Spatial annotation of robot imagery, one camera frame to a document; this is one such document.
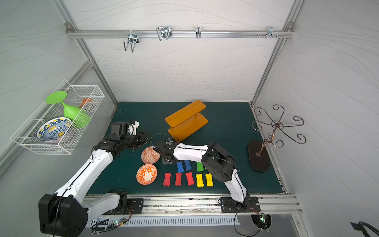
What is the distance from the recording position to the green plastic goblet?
1.92ft

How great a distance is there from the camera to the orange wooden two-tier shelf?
37.2 inches

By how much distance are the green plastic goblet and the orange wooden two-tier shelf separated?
427 mm
